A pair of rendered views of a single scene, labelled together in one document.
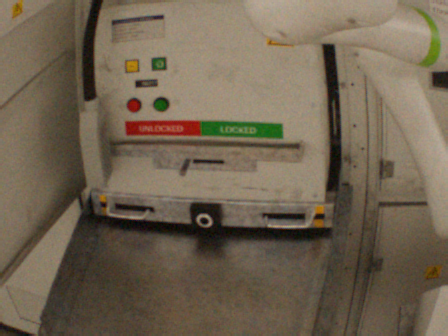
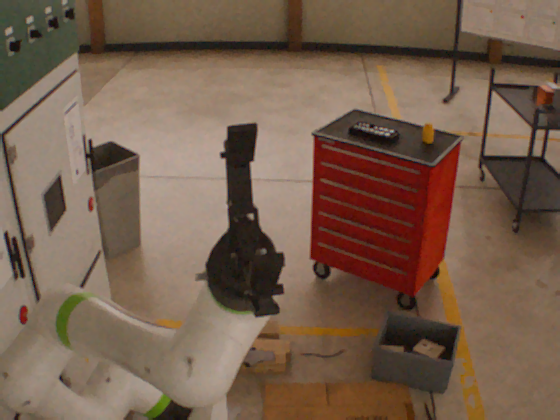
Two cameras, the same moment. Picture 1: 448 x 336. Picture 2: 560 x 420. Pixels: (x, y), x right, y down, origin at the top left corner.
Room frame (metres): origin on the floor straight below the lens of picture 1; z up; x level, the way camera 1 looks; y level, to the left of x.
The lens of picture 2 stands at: (0.82, 0.56, 2.19)
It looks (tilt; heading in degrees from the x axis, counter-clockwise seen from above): 29 degrees down; 261
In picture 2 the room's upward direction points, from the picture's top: straight up
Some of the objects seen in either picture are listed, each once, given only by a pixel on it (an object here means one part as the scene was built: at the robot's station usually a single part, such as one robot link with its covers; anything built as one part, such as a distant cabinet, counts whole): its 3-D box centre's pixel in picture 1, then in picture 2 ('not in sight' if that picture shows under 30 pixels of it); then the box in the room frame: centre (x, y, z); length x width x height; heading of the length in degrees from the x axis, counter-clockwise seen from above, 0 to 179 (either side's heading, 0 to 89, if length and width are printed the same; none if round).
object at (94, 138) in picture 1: (95, 143); not in sight; (1.38, 0.26, 1.09); 0.08 x 0.05 x 0.17; 168
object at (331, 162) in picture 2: not in sight; (383, 203); (-0.25, -2.38, 0.51); 0.70 x 0.48 x 1.03; 137
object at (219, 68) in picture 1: (197, 100); not in sight; (1.41, 0.04, 1.15); 0.48 x 0.01 x 0.48; 78
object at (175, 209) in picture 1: (209, 206); not in sight; (1.42, 0.04, 0.90); 0.54 x 0.05 x 0.06; 78
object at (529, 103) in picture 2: not in sight; (538, 147); (-1.73, -3.10, 0.48); 0.90 x 0.60 x 0.96; 83
